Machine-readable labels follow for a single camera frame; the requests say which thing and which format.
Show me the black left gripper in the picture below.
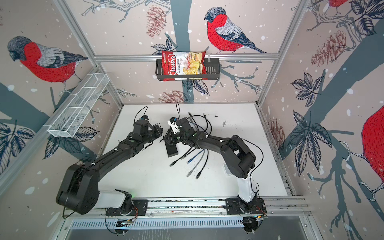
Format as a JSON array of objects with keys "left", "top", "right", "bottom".
[{"left": 142, "top": 124, "right": 164, "bottom": 145}]

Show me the black network switch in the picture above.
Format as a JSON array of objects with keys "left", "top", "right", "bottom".
[{"left": 164, "top": 140, "right": 179, "bottom": 158}]

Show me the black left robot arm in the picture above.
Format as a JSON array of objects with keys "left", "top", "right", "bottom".
[{"left": 56, "top": 120, "right": 163, "bottom": 215}]

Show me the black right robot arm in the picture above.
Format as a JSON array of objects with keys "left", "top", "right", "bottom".
[{"left": 164, "top": 117, "right": 258, "bottom": 204}]

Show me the red cassava chips bag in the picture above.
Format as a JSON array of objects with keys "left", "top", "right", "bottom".
[{"left": 161, "top": 51, "right": 207, "bottom": 82}]

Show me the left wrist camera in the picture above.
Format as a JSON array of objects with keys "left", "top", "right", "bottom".
[{"left": 133, "top": 106, "right": 149, "bottom": 132}]

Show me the blue ethernet cable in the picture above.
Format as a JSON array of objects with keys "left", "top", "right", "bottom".
[{"left": 186, "top": 149, "right": 206, "bottom": 164}]

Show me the grey ethernet cable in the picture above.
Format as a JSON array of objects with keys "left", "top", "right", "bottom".
[{"left": 185, "top": 149, "right": 208, "bottom": 178}]

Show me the black braided ethernet cable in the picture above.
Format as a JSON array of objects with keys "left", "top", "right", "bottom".
[{"left": 195, "top": 113, "right": 214, "bottom": 180}]

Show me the black wall basket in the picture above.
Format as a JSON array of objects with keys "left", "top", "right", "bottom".
[{"left": 155, "top": 58, "right": 221, "bottom": 82}]

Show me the white wire mesh shelf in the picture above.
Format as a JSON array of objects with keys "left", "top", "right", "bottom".
[{"left": 48, "top": 73, "right": 110, "bottom": 138}]

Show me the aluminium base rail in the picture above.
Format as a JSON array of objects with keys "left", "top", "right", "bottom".
[{"left": 62, "top": 194, "right": 311, "bottom": 232}]

